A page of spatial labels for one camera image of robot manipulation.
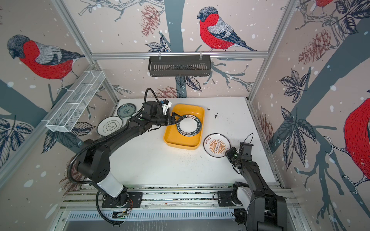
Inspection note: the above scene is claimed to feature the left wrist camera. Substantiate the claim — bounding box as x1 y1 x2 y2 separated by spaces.
161 100 172 115

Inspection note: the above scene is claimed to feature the dark rim plate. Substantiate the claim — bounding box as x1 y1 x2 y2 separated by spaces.
176 115 202 137

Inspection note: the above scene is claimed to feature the orange sunburst plate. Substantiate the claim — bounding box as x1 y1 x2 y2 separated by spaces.
203 133 231 158

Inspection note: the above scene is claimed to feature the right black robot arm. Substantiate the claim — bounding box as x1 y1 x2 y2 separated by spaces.
225 141 288 231

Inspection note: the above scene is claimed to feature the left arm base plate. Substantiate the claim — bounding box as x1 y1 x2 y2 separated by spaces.
102 192 143 208

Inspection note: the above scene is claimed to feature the yellow plastic bin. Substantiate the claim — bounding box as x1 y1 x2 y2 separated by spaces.
163 104 205 150

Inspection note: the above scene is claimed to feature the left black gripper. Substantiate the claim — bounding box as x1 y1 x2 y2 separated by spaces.
151 113 184 126

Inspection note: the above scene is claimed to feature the aluminium mounting rail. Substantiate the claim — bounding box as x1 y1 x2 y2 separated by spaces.
59 184 301 211

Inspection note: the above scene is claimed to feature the black hanging wire basket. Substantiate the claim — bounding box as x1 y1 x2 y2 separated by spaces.
148 56 212 77

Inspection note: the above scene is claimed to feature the white flower plate left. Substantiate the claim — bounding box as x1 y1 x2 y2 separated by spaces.
97 116 122 136

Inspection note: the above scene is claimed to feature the small green patterned plate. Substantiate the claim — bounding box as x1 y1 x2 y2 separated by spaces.
117 103 136 118

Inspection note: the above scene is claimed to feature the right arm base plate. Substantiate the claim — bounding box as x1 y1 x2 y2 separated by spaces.
216 191 242 207

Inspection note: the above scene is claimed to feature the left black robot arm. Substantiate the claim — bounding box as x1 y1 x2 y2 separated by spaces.
67 100 184 207

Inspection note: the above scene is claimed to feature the white mesh wall shelf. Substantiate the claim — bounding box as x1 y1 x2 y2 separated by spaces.
46 70 106 132

